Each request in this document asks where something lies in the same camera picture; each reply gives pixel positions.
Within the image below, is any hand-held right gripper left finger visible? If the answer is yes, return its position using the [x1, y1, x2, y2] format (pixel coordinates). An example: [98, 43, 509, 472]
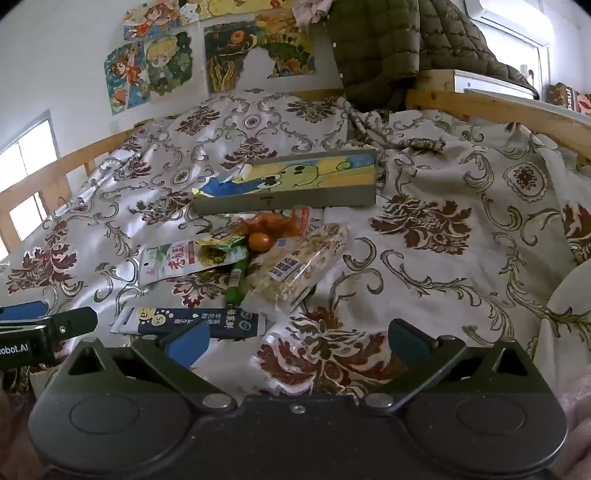
[55, 320, 237, 413]

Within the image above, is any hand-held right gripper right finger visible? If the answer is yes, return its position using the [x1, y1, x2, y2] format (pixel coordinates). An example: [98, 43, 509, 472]
[360, 318, 539, 412]

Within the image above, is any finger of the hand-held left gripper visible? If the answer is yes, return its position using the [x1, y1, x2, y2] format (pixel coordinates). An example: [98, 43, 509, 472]
[0, 301, 48, 323]
[44, 307, 99, 341]

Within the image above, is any dark blue milk packet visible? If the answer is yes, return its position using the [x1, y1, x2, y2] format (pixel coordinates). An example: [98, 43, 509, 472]
[111, 307, 267, 340]

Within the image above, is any green sausage stick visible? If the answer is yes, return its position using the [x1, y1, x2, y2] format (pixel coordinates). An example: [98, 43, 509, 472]
[225, 256, 250, 309]

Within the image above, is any white and green snack packet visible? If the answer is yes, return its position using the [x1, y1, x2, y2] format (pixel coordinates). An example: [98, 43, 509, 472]
[137, 241, 247, 288]

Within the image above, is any clear bag of nuts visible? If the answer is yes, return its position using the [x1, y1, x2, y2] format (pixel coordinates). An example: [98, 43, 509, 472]
[242, 223, 349, 319]

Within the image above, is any net bag of tangerines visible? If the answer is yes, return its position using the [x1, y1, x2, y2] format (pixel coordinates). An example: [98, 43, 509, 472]
[238, 211, 301, 241]

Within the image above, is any grey shallow tray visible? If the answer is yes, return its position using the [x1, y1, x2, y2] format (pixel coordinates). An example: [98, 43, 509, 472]
[191, 148, 384, 217]

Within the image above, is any floral printed blanket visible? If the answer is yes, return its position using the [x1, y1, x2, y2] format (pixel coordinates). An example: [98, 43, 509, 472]
[0, 90, 591, 407]

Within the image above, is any window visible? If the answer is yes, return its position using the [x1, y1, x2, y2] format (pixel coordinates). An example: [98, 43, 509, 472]
[0, 111, 61, 245]

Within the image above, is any white tube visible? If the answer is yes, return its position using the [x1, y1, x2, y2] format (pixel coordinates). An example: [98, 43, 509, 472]
[218, 165, 254, 184]

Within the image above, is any cartoon print paper liner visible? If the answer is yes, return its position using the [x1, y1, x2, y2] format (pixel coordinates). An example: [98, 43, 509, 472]
[198, 152, 377, 197]

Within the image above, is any white cabinet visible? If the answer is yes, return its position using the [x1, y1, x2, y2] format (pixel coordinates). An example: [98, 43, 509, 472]
[452, 69, 539, 100]

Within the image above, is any red-brown cardboard box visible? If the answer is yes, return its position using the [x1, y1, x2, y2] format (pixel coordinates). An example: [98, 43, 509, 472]
[549, 82, 591, 114]

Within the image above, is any olive quilted jacket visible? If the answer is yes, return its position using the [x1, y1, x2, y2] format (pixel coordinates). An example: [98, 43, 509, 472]
[323, 0, 539, 114]

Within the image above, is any white air conditioner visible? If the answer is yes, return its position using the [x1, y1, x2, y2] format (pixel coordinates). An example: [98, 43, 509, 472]
[464, 0, 555, 47]

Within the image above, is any pink cloth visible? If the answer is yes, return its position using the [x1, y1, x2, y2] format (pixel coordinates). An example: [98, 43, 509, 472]
[291, 0, 333, 24]

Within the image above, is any wooden bed frame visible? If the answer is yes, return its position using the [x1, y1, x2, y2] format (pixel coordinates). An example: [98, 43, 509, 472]
[0, 69, 591, 259]

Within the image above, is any yellow flower wall poster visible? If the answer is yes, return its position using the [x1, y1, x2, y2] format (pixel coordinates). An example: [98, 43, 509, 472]
[203, 14, 317, 93]

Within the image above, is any red-haired figure wall poster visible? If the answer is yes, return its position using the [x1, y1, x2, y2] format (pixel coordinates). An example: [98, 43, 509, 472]
[124, 0, 201, 40]

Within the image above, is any pale yellow wall poster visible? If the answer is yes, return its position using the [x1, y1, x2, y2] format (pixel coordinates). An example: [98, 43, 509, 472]
[178, 0, 296, 21]

